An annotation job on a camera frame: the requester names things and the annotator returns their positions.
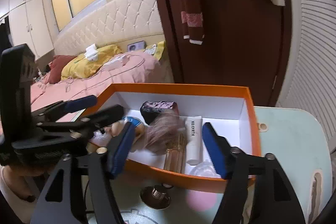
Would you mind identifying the orange storage box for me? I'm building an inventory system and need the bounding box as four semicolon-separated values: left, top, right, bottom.
81;83;261;193

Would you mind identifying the black cable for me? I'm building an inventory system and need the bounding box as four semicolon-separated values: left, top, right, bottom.
83;178;98;214

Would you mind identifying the white tissue pack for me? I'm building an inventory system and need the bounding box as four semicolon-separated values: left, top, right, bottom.
84;44;98;61

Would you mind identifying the purple phone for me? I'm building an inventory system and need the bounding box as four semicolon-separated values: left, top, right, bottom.
127;40;146;52

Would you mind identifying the dark wooden door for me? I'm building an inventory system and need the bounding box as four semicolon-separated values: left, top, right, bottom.
157;0;292;106

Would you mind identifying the white louvered closet door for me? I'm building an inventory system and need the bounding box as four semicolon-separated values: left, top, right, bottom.
275;0;336;146

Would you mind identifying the dark red pillow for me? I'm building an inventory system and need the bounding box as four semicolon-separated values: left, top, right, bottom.
49;55;76;84

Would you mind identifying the clear plastic capsule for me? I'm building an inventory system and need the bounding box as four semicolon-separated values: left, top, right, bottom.
189;160;221;178

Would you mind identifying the dark red patterned pouch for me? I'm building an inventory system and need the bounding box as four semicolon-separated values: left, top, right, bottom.
140;101;179;125

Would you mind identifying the white cosmetic tube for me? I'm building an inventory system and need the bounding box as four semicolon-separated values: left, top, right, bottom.
185;116;203;166

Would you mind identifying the yellow pillow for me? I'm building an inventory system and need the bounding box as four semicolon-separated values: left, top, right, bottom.
61;44;123;81

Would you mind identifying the cartoon figure keychain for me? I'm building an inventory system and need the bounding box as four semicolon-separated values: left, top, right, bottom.
144;110;186;155

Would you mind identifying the bubble wrap bundle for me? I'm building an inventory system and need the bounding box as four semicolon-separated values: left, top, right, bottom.
89;130;112;147

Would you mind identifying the white wardrobe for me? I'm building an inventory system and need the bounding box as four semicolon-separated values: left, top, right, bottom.
1;0;54;59

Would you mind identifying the cream tufted headboard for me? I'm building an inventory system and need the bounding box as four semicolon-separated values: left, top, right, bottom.
54;0;165;55

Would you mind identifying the metal key ring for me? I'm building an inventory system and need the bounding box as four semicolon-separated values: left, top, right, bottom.
139;182;176;210

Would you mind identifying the pink duvet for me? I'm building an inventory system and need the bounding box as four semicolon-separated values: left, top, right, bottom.
31;51;164;111

